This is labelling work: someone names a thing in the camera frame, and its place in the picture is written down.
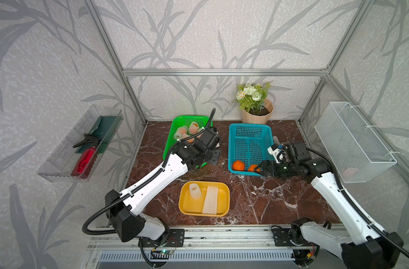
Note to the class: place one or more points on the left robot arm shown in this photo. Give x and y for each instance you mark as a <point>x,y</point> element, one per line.
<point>123,212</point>

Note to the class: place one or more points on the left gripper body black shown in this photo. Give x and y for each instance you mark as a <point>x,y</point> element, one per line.
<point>212,157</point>

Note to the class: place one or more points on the teal plastic basket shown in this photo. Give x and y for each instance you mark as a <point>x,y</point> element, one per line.
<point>249,144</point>

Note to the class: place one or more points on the green plastic basket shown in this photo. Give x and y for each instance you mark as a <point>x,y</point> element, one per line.
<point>184,120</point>

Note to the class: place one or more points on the clear plastic wall bin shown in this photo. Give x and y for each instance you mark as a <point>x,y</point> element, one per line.
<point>78,155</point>

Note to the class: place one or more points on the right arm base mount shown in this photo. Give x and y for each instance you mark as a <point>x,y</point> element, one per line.
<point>282,237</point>

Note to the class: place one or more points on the netted orange top left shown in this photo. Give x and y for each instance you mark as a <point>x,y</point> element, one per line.
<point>181,133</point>

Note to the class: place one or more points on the yellow plastic tray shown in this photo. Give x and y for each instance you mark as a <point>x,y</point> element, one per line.
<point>189,206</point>

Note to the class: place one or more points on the aluminium front rail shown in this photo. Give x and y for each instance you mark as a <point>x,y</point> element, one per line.
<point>213,237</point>

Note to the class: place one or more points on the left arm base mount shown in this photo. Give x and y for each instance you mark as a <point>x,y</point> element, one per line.
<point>172,238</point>

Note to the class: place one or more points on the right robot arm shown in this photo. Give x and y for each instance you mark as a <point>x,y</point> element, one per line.
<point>364,245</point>

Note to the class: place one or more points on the white wire mesh basket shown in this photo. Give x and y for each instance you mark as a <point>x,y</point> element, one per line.
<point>352,144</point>

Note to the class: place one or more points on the potted white flower plant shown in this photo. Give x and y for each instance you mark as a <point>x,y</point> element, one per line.
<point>253,103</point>

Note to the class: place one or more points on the white foam net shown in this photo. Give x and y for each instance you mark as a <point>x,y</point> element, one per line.
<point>195,191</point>
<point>211,200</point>

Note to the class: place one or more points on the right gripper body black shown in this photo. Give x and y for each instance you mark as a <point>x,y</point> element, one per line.
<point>281,170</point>

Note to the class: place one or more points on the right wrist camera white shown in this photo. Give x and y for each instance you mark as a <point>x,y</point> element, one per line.
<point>278,152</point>

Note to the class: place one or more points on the red black spray bottle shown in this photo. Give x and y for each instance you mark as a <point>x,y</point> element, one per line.
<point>85,163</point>

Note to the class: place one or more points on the dark green dustpan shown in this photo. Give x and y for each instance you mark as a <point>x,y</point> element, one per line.
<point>104,128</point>

